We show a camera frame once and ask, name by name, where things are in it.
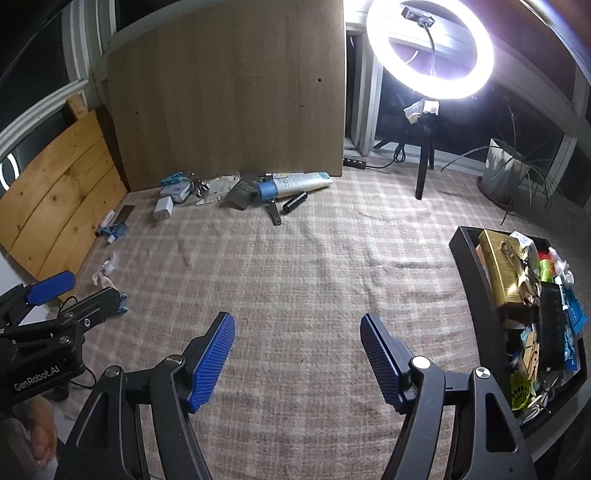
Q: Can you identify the white bottle with blue cap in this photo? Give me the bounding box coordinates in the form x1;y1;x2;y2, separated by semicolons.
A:
257;171;332;202

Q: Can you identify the blue packet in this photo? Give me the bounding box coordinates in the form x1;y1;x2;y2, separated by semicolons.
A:
560;285;588;334

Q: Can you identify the white charger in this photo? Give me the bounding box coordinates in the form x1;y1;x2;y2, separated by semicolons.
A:
153;196;175;223

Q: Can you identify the crumpled white wrapper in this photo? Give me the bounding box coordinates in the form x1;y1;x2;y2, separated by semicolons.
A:
91;253;122;288

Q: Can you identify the black box with gold print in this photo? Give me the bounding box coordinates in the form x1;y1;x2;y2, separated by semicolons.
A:
226;179;260;211

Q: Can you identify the green plastic basket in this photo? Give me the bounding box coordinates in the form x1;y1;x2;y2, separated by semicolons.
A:
510;369;537;412

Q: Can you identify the blue and white box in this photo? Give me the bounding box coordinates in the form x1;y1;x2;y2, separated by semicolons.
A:
160;183;193;203

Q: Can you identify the black container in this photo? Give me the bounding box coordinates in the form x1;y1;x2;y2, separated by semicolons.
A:
450;225;591;463

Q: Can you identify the black power cable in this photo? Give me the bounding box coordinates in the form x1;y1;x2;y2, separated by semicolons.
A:
367;141;408;169

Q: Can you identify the large brown wooden board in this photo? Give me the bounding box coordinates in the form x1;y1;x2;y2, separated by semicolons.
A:
107;0;348;191

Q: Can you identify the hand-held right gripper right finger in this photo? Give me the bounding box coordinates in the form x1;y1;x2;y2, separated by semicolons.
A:
360;312;539;480

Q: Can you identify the ring light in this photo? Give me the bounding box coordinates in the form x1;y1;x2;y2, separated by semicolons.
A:
365;0;495;100

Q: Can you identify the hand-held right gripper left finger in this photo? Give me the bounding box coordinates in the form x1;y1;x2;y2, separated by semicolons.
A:
55;311;237;480

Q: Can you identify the plaid blanket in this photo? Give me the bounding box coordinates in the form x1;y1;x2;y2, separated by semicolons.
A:
58;170;525;480

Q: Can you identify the pine plank board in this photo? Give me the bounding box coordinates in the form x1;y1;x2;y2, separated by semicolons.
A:
0;108;131;289

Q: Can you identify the white plastic bag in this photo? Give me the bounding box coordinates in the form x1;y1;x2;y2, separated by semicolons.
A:
196;174;242;206

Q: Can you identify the person's left hand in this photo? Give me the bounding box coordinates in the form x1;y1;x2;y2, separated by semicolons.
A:
28;398;59;468

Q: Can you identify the potted plant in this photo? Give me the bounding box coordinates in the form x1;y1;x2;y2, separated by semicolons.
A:
441;105;566;223

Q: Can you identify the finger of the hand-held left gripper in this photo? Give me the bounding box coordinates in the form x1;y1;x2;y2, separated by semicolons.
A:
0;286;121;359
0;271;77;326

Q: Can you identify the black cylinder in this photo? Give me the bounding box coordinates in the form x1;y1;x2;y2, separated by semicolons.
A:
282;191;308;214

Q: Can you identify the phone clamp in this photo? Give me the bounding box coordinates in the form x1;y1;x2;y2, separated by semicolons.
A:
401;4;435;27

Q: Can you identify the black flat case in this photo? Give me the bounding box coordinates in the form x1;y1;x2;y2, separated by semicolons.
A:
537;282;568;373

